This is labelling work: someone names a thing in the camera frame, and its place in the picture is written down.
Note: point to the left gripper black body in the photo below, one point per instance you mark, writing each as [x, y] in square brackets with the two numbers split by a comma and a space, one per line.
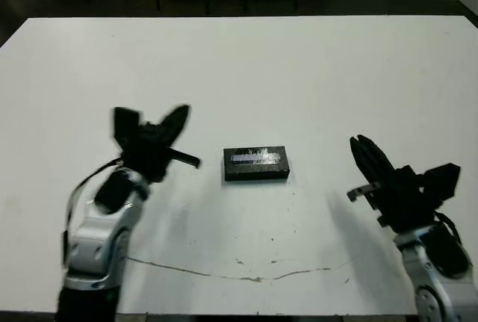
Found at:
[149, 154]

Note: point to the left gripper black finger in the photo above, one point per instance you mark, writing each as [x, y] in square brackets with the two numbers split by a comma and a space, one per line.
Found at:
[172, 124]
[181, 127]

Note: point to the black box lid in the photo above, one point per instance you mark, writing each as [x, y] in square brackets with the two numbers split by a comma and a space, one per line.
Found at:
[257, 173]

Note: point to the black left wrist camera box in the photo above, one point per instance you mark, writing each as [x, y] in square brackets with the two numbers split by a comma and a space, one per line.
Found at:
[125, 124]

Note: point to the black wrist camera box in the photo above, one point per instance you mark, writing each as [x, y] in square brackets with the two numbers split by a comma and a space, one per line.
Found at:
[442, 182]
[125, 124]

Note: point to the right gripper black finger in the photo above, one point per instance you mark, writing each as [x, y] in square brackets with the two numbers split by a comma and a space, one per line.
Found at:
[364, 167]
[381, 165]

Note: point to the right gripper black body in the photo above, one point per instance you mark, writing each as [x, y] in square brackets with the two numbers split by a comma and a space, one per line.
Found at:
[403, 202]

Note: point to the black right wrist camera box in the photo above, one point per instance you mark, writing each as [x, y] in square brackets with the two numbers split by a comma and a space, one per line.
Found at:
[442, 182]

